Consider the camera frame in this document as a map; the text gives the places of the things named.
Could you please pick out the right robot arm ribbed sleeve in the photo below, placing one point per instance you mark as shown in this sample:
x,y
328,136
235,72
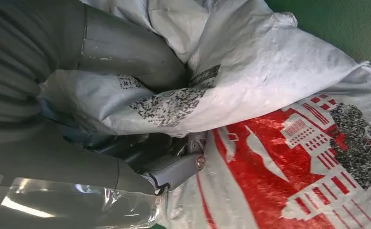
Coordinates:
x,y
14,47

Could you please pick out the green conveyor belt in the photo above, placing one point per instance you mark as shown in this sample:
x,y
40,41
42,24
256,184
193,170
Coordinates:
x,y
346,25

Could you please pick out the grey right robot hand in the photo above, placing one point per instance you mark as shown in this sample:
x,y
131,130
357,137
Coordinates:
x,y
46,155

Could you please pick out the clear plastic hand cover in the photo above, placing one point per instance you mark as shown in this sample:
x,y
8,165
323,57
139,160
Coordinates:
x,y
77,205

